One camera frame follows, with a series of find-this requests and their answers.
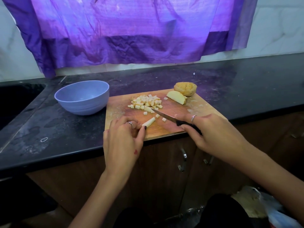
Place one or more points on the blue bowl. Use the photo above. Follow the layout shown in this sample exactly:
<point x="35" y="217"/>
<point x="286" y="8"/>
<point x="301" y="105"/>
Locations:
<point x="81" y="97"/>

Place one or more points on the rounded potato end piece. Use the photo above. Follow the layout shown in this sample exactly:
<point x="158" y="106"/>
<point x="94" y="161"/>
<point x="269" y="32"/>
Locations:
<point x="185" y="88"/>

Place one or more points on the person's right forearm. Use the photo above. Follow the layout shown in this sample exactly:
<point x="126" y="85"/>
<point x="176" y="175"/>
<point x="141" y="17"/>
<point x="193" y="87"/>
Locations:
<point x="275" y="175"/>

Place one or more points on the purple cloth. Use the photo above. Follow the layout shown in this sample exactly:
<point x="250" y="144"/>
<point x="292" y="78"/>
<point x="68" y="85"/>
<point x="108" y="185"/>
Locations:
<point x="133" y="30"/>

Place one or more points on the person's dark trousers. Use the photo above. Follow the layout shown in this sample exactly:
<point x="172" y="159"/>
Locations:
<point x="223" y="213"/>

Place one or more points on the dark sink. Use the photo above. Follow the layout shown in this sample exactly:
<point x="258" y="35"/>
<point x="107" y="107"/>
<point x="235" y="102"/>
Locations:
<point x="16" y="102"/>

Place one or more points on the tan potato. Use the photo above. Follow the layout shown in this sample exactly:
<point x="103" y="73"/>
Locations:
<point x="148" y="122"/>

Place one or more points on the wooden cutting board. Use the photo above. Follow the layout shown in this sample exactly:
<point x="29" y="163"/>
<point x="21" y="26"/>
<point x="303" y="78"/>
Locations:
<point x="118" y="109"/>

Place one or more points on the potato slice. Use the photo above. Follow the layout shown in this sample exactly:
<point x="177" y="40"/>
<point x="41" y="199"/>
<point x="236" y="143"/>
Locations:
<point x="176" y="97"/>

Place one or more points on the person's right hand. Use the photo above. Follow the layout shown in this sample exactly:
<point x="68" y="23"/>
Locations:
<point x="216" y="135"/>

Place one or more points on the person's left hand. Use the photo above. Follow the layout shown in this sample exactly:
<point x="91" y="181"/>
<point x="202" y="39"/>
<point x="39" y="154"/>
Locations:
<point x="121" y="149"/>

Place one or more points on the white rubber band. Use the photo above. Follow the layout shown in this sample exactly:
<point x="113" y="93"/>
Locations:
<point x="41" y="139"/>

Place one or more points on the pile of diced potato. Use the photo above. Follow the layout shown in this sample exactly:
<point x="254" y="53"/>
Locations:
<point x="146" y="103"/>

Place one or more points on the red and white plastic bag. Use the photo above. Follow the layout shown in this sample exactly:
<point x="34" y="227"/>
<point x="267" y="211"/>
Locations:
<point x="270" y="209"/>

